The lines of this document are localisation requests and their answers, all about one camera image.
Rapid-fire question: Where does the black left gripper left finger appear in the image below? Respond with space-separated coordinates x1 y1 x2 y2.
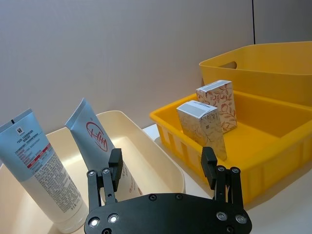
87 148 123 214

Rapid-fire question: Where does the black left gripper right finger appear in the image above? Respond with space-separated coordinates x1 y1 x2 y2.
200 146 245 210

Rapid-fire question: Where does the blue white tube red logo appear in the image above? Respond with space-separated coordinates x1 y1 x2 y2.
64 97 143 195

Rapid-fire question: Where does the cream plastic tray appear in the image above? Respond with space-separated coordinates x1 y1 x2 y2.
0 110 186 234

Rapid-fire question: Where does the shallow yellow plastic crate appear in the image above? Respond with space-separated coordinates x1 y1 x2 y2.
149 90 312 205

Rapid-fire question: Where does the blue white tube small print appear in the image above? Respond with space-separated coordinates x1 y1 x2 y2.
0 108 89 234

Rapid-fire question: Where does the white box pale floral print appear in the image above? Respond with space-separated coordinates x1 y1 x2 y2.
176 99 228 161

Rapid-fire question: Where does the white box red floral print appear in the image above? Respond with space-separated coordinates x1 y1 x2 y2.
195 79 237 134

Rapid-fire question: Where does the tall yellow bin with handle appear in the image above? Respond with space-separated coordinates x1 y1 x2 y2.
198 40 312 107

